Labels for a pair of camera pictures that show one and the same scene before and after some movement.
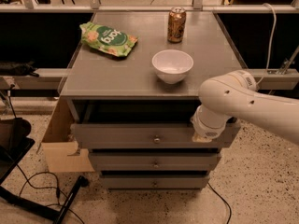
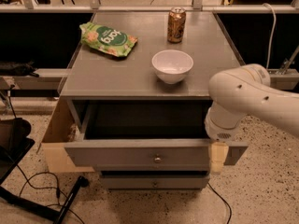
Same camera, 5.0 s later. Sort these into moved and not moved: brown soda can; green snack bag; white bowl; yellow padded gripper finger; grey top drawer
Moved: grey top drawer; yellow padded gripper finger
Not moved: white bowl; green snack bag; brown soda can
